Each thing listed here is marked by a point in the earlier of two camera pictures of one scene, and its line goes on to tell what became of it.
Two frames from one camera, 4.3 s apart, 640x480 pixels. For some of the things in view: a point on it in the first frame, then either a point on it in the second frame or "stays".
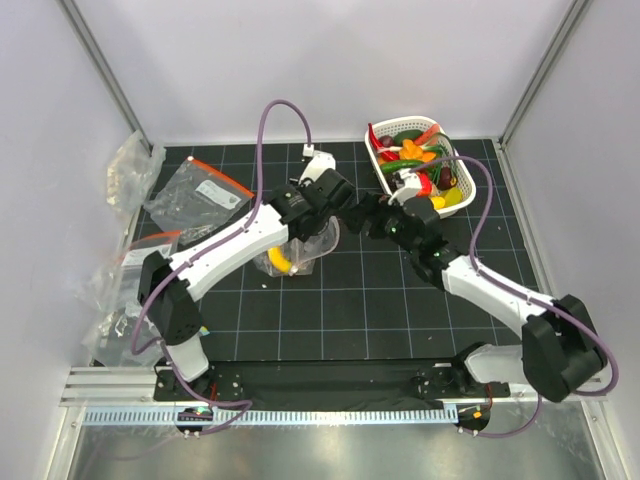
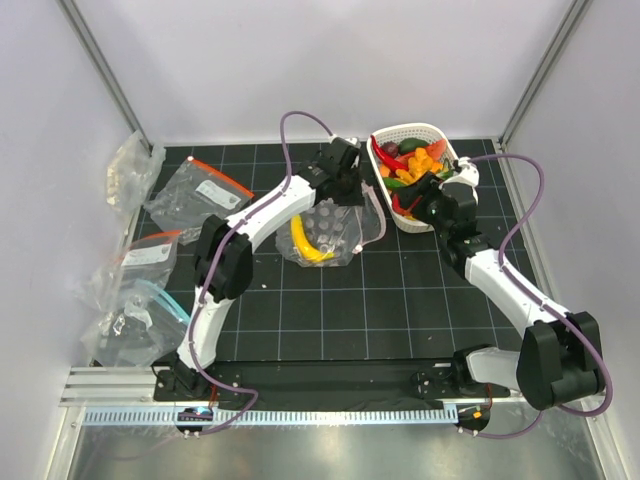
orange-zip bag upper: [196, 198] stays
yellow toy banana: [278, 260] to [304, 248]
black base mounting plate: [327, 384] stays
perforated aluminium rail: [338, 415] stays
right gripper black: [373, 209] to [429, 186]
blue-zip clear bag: [108, 339] stays
